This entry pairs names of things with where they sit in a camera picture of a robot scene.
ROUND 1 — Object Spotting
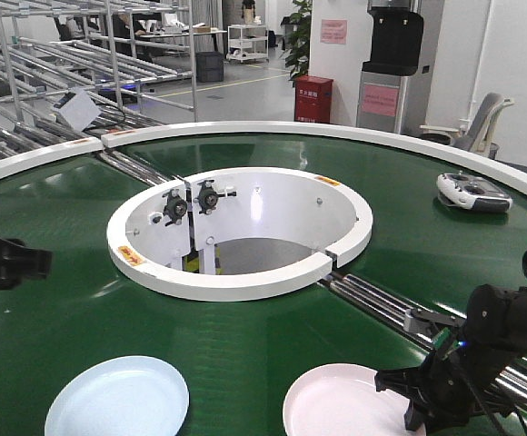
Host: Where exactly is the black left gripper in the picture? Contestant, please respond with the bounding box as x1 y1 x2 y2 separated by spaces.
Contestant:
0 237 53 290

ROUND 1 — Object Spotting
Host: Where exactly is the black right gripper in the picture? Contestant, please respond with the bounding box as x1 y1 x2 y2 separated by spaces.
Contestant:
374 342 495 434

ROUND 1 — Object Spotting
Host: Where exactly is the pink round plate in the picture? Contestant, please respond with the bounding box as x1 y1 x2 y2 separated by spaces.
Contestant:
283 363 427 435

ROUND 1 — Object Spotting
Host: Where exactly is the light blue round plate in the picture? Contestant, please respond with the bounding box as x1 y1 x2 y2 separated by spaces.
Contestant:
44 355 190 435

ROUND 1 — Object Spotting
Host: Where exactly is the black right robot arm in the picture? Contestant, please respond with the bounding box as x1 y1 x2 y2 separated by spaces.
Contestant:
374 251 527 434

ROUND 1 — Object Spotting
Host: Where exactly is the white box on rack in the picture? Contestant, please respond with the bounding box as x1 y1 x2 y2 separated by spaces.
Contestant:
53 88 101 132

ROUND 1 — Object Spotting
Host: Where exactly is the white grey remote controller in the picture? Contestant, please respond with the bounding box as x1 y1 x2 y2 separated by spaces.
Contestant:
436 173 513 213

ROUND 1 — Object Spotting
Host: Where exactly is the metal roller rack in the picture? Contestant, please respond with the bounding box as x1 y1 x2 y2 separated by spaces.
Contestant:
0 1 196 158

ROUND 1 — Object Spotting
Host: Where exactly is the grey office chair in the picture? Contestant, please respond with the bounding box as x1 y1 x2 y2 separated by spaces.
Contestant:
419 93 515 159

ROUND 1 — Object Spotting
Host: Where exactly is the black storage crate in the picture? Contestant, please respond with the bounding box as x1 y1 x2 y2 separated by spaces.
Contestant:
195 51 224 83

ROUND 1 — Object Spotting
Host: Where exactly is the black water dispenser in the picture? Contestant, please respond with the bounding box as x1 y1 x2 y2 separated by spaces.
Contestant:
356 1 423 133

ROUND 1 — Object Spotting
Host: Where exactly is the red fire extinguisher box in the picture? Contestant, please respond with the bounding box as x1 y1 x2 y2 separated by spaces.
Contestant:
294 75 333 124

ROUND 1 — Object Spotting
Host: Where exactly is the white wheeled cart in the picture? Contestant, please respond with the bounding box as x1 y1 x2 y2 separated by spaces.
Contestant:
226 25 269 64

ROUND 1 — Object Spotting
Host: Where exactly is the green potted plant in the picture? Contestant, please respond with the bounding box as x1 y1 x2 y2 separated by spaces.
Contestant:
285 0 313 82

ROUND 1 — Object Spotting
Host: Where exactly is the white inner conveyor ring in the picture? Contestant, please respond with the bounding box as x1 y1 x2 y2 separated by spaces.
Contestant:
105 166 374 302

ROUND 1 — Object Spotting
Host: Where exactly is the pink wall notice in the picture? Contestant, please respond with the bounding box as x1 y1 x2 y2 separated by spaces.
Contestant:
320 19 348 45

